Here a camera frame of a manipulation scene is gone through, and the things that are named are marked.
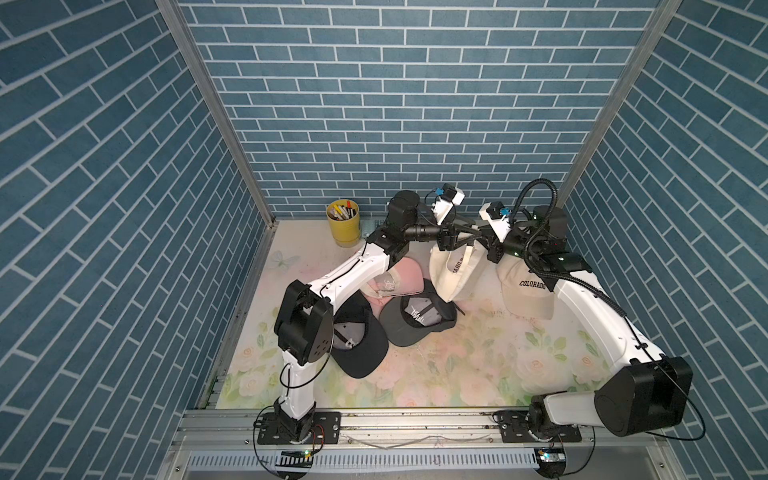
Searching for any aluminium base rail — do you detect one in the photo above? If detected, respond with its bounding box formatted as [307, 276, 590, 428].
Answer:
[158, 407, 684, 479]

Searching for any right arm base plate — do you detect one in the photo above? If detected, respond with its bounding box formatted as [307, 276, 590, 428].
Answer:
[491, 410, 582, 444]

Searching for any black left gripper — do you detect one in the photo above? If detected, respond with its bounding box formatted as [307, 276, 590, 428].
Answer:
[399, 213, 476, 254]

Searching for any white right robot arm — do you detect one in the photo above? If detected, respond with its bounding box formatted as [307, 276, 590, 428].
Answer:
[479, 179, 694, 439]

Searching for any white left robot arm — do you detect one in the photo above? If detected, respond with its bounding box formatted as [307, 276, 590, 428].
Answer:
[274, 184, 503, 443]

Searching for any grey baseball cap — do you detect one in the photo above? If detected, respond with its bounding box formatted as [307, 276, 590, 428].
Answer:
[378, 279, 463, 347]

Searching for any cream white baseball cap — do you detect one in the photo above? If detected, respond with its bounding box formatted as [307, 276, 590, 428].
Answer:
[429, 242, 487, 302]

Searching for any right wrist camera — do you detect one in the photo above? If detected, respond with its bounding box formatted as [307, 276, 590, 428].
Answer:
[479, 201, 513, 243]

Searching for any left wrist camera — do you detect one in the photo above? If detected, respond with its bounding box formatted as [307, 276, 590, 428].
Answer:
[432, 183, 465, 225]

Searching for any yellow pen holder cup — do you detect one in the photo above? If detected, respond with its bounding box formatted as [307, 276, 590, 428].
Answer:
[326, 199, 361, 248]

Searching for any black baseball cap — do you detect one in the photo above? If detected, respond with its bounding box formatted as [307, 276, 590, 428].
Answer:
[331, 292, 389, 379]

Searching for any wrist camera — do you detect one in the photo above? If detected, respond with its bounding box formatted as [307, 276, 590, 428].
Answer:
[479, 201, 513, 243]
[432, 183, 465, 225]

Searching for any beige Colorado baseball cap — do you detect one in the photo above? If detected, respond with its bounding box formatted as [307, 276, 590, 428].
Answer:
[496, 255, 555, 320]

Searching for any pink baseball cap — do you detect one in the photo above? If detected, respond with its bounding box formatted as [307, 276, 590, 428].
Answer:
[360, 257, 424, 318]

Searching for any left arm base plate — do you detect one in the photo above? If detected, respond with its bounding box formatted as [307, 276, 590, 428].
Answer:
[254, 410, 342, 445]

